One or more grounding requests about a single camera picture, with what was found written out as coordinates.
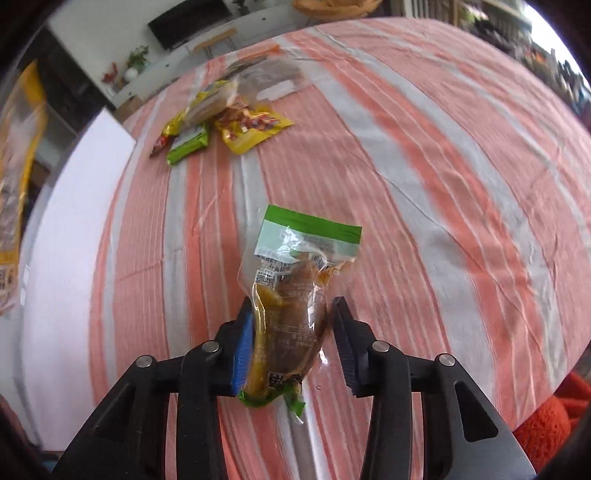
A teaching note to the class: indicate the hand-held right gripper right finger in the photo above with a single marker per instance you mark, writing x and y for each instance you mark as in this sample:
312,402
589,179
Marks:
346,350

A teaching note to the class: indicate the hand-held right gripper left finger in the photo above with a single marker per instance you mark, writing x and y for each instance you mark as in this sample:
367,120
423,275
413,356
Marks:
242,355

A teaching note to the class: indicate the green-edged brown snack packet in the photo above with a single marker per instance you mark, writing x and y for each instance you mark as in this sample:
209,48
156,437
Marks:
295,300

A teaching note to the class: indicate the white cardboard box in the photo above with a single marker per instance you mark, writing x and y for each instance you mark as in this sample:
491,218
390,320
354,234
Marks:
69,277

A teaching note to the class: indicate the green snack bar packet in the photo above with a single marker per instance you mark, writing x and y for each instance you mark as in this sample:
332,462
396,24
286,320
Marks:
187,145

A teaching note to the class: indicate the yellow spicy snack packet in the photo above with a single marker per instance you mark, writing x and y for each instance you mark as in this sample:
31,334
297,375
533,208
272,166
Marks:
251,129

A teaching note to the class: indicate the cream cake bar packet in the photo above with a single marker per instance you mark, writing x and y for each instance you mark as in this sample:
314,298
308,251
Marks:
224,99

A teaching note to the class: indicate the clear packet of dark snacks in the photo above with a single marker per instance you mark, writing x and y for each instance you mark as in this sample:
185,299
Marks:
272,78

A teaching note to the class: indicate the clear bag with orange strip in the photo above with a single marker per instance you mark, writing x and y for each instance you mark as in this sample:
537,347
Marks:
249,60

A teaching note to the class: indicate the large yellow clear snack pouch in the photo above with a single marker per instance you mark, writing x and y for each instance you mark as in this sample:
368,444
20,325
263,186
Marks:
18,161

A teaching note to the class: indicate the orange grey striped tablecloth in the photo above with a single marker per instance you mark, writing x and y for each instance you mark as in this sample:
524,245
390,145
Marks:
438,207

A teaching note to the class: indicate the red cushion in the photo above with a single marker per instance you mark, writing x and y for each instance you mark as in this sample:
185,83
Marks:
549,424

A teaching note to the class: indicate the brown cardboard box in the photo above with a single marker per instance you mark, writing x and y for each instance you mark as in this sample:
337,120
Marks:
131,108

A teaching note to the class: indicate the red flowers in vase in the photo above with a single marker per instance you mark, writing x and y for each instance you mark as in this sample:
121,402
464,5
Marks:
112,77

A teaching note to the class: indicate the green plant in white vase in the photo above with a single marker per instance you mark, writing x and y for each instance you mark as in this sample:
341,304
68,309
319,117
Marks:
136,62

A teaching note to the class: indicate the wooden stool with black legs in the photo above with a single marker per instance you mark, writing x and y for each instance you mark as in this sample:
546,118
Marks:
214,38

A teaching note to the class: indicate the dark glass cabinet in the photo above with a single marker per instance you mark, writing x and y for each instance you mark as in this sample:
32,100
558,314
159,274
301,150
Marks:
69,87

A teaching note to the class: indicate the black television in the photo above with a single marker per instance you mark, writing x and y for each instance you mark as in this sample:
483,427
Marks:
189,21

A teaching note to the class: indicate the orange lounge chair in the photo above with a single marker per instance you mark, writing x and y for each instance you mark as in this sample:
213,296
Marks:
337,8

